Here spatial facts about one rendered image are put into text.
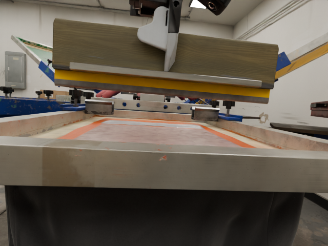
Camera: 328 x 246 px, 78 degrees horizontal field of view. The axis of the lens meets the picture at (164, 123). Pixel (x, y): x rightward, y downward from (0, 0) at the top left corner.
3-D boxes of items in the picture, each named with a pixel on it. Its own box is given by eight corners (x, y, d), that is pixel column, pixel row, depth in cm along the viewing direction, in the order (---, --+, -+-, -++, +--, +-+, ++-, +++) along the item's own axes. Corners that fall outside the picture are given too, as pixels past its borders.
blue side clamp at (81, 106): (75, 127, 65) (76, 105, 65) (59, 126, 65) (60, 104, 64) (97, 118, 95) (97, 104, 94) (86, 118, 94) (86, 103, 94)
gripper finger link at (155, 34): (135, 69, 31) (139, 11, 32) (174, 72, 32) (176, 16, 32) (134, 62, 28) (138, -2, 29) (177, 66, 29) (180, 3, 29)
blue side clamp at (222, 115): (240, 135, 71) (242, 115, 70) (227, 134, 70) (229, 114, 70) (212, 125, 101) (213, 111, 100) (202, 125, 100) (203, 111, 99)
